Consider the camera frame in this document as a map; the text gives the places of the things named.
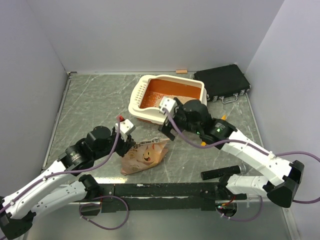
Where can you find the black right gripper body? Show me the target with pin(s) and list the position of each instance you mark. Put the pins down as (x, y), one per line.
(181, 121)

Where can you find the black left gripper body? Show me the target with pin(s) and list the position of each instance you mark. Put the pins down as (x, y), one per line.
(121, 145)

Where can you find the pink cat litter bag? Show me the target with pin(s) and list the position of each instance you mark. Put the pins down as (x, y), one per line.
(143, 158)

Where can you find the yellow plastic scoop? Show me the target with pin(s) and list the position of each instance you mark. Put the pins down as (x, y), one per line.
(223, 117)

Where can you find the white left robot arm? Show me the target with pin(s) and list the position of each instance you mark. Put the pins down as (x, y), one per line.
(65, 181)

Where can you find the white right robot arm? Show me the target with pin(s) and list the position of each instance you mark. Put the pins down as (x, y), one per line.
(279, 178)

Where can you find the cream orange litter box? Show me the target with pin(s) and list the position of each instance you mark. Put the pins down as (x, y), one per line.
(150, 90)

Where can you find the small wooden block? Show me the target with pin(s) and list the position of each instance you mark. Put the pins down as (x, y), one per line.
(181, 71)

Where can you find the black hard case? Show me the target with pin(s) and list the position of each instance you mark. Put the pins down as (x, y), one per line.
(223, 82)

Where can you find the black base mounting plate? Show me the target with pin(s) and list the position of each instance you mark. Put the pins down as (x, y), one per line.
(165, 196)

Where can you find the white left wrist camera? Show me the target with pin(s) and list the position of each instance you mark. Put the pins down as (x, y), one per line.
(124, 127)

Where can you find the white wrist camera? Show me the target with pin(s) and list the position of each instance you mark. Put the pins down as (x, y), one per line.
(167, 104)
(124, 127)

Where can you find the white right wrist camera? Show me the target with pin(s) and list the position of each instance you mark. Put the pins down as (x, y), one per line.
(167, 104)

